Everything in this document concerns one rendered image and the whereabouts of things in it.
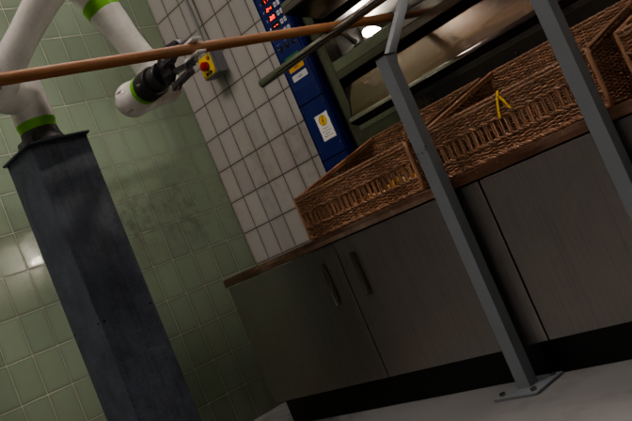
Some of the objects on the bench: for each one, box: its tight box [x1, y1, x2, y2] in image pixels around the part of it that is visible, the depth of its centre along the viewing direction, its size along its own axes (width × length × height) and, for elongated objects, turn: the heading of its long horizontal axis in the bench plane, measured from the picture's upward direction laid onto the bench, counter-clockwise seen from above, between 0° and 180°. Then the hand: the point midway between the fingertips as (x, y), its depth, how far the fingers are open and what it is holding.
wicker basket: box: [293, 78, 495, 242], centre depth 270 cm, size 49×56×28 cm
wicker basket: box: [427, 0, 632, 179], centre depth 228 cm, size 49×56×28 cm
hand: (193, 49), depth 226 cm, fingers closed on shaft, 3 cm apart
